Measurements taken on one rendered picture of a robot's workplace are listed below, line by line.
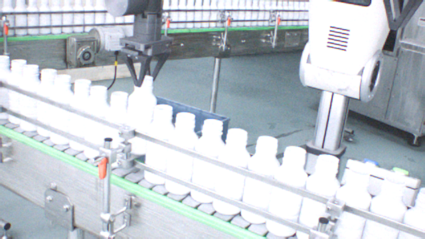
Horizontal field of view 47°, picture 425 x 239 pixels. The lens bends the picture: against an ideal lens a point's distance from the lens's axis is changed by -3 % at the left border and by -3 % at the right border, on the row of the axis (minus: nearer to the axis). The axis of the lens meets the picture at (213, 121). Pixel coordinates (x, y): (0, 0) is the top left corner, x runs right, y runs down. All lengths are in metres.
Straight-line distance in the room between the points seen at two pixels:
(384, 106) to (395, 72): 0.33
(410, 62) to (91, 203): 3.74
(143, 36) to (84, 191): 0.40
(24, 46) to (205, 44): 1.12
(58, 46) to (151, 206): 1.62
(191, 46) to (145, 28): 2.01
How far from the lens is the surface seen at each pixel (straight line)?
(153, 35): 1.00
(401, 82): 4.63
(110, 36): 2.48
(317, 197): 0.86
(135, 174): 1.10
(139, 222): 1.09
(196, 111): 1.72
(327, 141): 1.54
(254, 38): 3.34
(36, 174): 1.30
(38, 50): 2.52
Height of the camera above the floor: 1.49
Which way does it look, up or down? 20 degrees down
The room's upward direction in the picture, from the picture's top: 6 degrees clockwise
